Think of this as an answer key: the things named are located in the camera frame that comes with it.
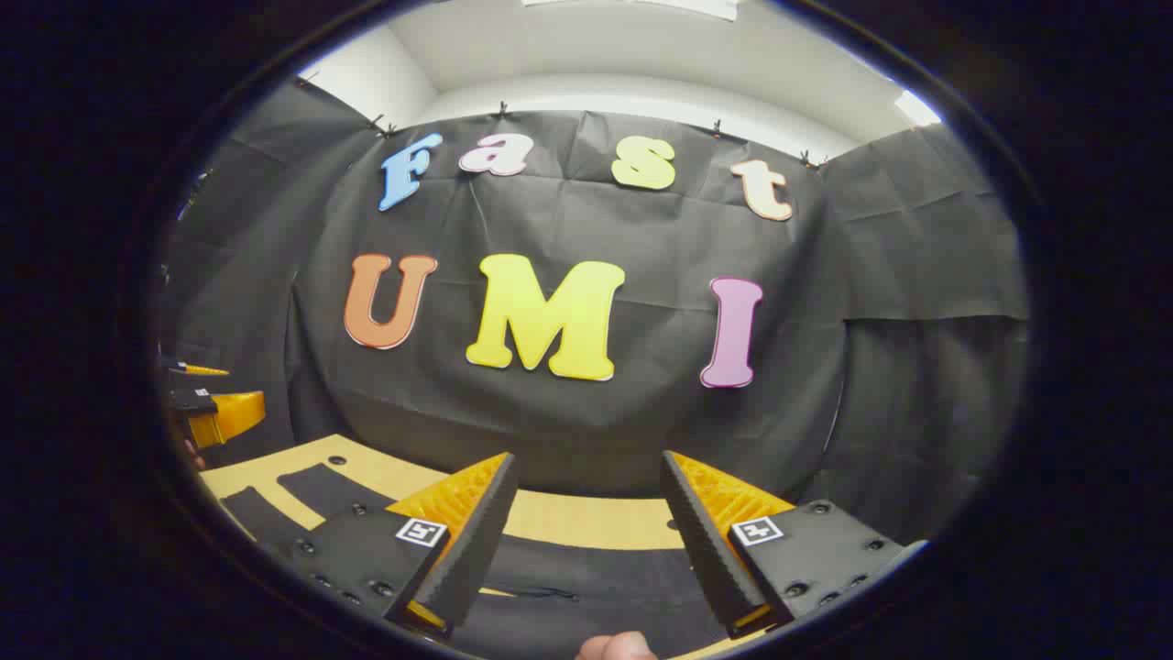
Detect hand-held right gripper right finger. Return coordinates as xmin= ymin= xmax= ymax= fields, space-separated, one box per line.
xmin=660 ymin=449 xmax=928 ymax=641

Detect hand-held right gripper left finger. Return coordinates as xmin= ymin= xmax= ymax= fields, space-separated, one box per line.
xmin=273 ymin=451 xmax=521 ymax=638

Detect dark grey jeans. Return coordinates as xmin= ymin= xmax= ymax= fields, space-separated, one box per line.
xmin=220 ymin=463 xmax=734 ymax=659

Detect ceiling light panel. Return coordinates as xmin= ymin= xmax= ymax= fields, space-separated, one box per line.
xmin=893 ymin=90 xmax=942 ymax=127
xmin=521 ymin=0 xmax=740 ymax=21

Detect black backdrop cloth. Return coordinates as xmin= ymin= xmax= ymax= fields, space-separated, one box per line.
xmin=160 ymin=78 xmax=1032 ymax=551

